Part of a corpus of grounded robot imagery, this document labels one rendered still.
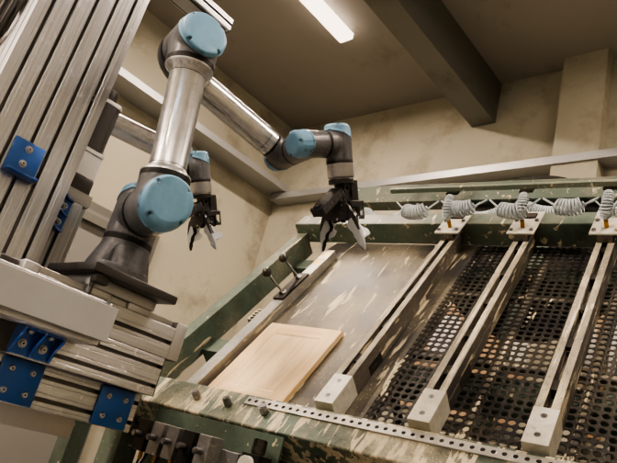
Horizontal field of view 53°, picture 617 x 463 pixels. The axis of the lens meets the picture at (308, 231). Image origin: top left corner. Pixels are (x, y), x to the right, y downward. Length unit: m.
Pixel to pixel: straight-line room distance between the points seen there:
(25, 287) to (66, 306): 0.09
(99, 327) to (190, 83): 0.59
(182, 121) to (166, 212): 0.22
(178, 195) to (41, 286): 0.35
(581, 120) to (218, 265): 3.21
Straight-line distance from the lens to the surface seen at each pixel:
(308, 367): 2.03
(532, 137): 4.84
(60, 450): 2.13
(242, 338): 2.26
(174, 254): 5.37
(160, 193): 1.35
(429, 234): 2.65
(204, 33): 1.52
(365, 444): 1.65
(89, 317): 1.26
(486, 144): 4.99
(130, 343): 1.46
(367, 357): 1.91
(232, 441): 1.87
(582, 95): 4.73
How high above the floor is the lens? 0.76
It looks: 20 degrees up
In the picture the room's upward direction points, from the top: 15 degrees clockwise
